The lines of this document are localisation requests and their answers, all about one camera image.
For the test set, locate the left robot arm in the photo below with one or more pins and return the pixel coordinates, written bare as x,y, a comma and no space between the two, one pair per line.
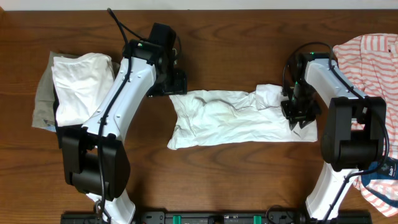
94,157

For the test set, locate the white t-shirt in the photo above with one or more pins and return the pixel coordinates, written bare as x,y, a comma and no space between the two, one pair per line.
209,118

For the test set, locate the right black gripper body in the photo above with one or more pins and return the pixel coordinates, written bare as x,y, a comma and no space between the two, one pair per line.
303,106

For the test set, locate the red white striped shirt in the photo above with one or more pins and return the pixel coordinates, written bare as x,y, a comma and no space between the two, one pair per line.
370,63

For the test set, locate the light blue folded garment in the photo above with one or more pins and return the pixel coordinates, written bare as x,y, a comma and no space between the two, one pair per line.
50,128

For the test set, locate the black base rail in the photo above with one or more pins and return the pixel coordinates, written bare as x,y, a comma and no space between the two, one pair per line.
275,214

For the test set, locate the folded white shirt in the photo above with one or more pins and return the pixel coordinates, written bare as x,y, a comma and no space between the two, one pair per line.
81,84

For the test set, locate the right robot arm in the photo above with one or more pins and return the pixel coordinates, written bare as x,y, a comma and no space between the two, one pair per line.
354,142

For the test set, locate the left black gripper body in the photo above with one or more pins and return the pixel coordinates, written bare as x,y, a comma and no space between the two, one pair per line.
172,82

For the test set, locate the folded black garment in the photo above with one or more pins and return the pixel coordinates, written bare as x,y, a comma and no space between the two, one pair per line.
58,130

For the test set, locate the folded olive garment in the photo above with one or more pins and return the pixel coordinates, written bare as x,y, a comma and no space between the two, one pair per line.
44,98

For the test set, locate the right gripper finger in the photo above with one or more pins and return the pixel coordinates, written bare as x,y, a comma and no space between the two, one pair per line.
304,122
292,124

